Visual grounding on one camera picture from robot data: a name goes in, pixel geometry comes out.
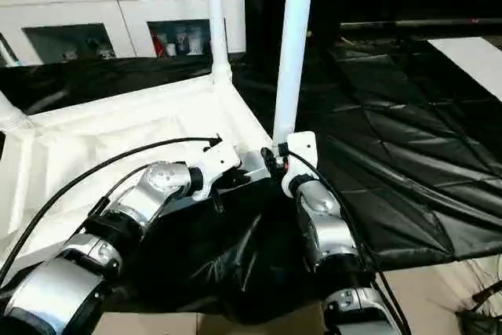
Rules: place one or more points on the black plastic mat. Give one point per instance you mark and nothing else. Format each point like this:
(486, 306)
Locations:
(408, 162)

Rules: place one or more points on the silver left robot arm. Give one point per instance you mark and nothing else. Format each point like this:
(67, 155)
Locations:
(118, 225)

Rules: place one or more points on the white plastic table top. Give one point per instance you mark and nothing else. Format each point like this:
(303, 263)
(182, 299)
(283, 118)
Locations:
(94, 131)

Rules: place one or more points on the white flat board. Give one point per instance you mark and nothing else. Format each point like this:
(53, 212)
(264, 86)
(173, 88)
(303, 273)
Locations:
(474, 56)

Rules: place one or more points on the black metal rail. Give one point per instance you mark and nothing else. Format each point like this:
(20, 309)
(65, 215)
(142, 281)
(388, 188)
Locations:
(416, 24)

